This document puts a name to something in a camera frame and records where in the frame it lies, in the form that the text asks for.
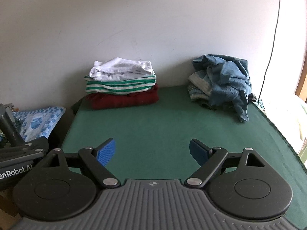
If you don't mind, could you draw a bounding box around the dark red folded garment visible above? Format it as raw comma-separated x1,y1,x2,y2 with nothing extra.
85,84,159,111

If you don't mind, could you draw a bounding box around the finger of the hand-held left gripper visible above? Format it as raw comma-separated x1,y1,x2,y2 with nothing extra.
0,138,50,164

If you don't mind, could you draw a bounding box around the pale striped knit garment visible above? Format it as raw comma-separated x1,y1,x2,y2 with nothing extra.
188,71,213,101

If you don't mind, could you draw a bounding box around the white t-shirt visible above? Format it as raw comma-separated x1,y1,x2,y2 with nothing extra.
89,57,155,81

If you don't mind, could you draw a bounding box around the green striped folded shirt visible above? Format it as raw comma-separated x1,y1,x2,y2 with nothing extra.
84,75,157,95

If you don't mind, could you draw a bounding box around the thin wall cable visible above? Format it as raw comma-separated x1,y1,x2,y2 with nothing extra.
258,0,281,101

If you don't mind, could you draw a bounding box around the blue patterned cloth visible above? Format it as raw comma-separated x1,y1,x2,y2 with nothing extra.
12,106,66,142

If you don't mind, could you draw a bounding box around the wooden door frame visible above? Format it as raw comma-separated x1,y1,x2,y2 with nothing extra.
295,53,307,101

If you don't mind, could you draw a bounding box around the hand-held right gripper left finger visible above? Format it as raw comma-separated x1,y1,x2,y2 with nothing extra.
40,138,121,189

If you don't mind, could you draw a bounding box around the pale green bed sheet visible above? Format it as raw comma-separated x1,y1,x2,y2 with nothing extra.
264,95,307,155

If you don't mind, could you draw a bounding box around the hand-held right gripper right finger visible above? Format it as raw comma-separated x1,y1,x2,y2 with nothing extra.
185,138,267,188

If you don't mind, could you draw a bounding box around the blue crumpled garment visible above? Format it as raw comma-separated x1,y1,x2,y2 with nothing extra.
192,55,252,122

